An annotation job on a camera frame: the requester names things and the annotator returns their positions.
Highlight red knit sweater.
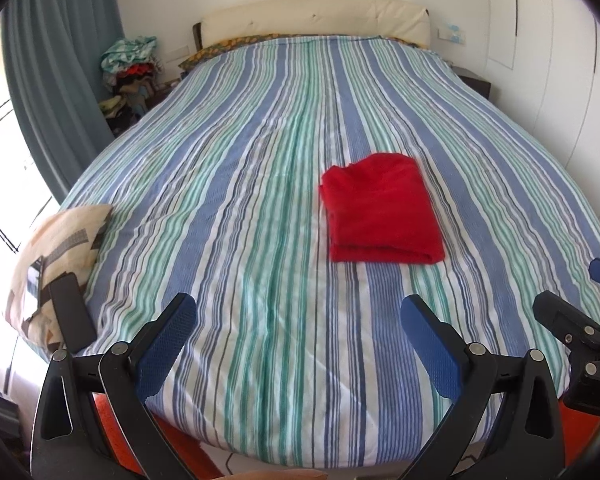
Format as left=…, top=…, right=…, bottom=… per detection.
left=320, top=153, right=445, bottom=264

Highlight pile of colourful clothes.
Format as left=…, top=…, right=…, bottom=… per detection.
left=99, top=36, right=162, bottom=136

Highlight teal window curtain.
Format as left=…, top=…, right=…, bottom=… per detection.
left=1, top=0, right=123, bottom=200

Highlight yellow patterned pillow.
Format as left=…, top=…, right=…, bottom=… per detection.
left=178, top=34, right=286, bottom=73

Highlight striped blue green bedspread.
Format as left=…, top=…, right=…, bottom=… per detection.
left=66, top=36, right=600, bottom=468

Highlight beige patterned cushion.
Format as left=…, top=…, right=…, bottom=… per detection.
left=5, top=204, right=114, bottom=356

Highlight cream padded headboard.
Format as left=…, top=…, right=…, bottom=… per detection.
left=193, top=0, right=431, bottom=50

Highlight white wardrobe doors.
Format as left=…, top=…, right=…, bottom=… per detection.
left=486, top=0, right=600, bottom=216

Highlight dark bedside table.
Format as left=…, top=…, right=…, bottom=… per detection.
left=451, top=65, right=492, bottom=100

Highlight white wall socket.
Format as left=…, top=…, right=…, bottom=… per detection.
left=437, top=24, right=466, bottom=44

